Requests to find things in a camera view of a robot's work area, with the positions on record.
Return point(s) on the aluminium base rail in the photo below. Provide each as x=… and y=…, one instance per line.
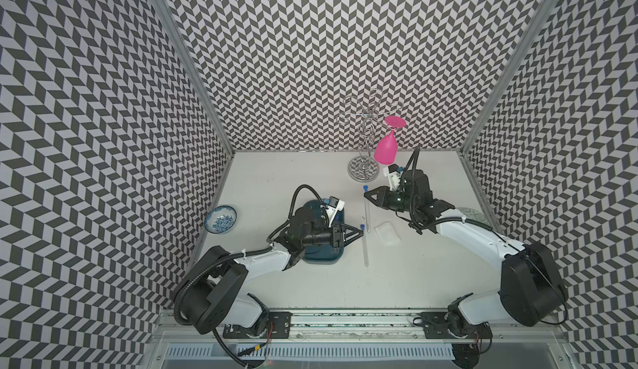
x=340, y=335

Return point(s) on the white gauze cloth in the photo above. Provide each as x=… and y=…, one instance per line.
x=387, y=234

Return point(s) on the chrome wire glass rack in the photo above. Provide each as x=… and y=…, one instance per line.
x=363, y=115

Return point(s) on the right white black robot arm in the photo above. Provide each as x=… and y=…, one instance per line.
x=530, y=286

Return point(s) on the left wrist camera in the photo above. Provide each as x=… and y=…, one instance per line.
x=332, y=207

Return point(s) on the teal rectangular plastic tray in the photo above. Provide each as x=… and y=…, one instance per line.
x=323, y=254

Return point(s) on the blue patterned small bowl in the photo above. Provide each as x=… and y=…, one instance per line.
x=220, y=220

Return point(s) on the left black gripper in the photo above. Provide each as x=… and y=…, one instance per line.
x=354, y=231

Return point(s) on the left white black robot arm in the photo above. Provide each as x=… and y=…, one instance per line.
x=212, y=293

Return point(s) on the blue capped test tube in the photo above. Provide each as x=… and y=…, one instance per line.
x=365, y=251
x=367, y=210

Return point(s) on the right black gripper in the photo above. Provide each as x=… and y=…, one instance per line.
x=381, y=199

